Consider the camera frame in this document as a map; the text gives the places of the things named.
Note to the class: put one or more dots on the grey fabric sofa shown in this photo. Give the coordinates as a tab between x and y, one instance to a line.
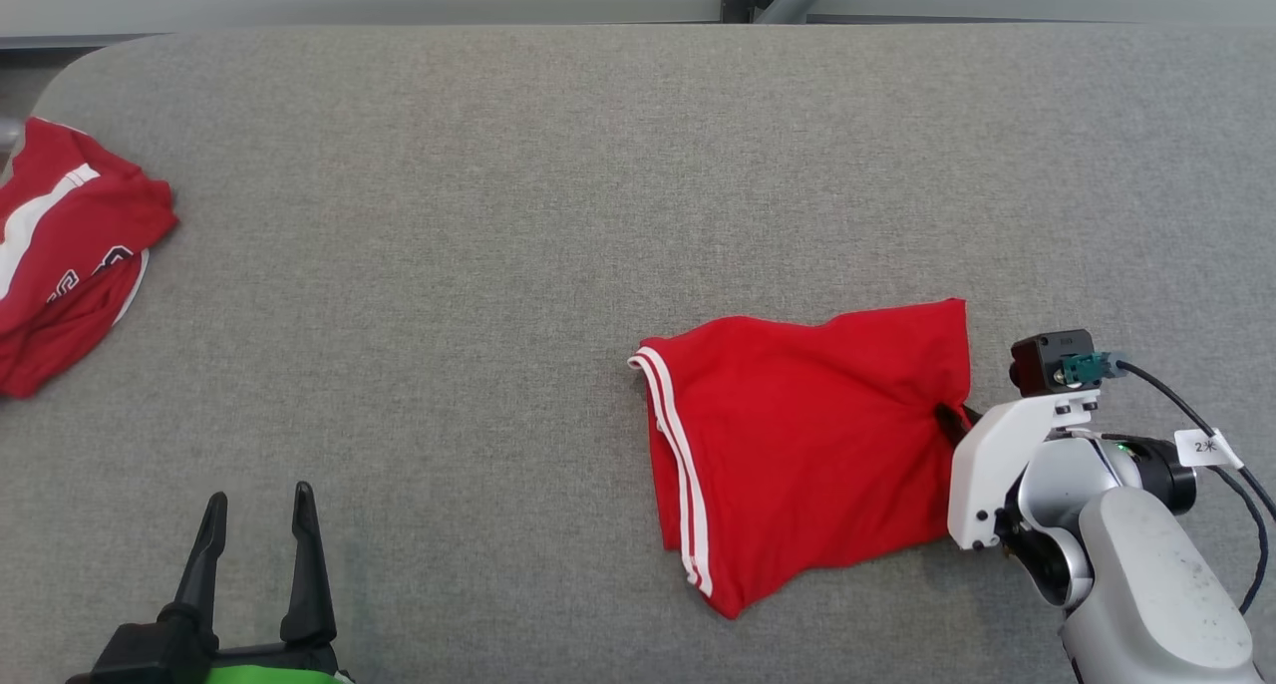
498	265

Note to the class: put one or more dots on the red shorts white stripe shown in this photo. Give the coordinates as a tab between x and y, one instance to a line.
60	225

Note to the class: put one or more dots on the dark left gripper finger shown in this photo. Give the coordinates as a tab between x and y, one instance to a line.
204	564
309	584

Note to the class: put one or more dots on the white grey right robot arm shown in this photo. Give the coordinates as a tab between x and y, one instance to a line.
1156	584

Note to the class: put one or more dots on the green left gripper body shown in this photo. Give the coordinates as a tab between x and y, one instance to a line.
279	664

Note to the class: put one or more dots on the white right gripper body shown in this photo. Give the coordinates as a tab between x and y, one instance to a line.
987	465

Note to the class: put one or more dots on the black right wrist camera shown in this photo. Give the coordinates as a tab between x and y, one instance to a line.
1047	363

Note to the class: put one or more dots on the red basketball jersey white sleeves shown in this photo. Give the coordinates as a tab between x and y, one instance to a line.
797	445

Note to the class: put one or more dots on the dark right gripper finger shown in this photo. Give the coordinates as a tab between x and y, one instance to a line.
957	420

